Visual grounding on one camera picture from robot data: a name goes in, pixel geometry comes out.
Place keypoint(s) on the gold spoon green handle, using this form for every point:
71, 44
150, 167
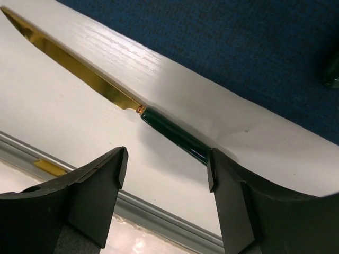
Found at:
329, 70

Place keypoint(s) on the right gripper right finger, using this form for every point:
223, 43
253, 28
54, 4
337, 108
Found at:
259, 216

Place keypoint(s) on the navy blue whale placemat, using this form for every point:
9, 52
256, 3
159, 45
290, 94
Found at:
269, 52

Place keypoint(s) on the aluminium rail front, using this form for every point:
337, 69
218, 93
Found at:
129, 207

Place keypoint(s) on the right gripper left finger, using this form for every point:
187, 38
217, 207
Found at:
69, 214

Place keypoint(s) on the gold knife green handle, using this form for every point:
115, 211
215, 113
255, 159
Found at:
106, 87

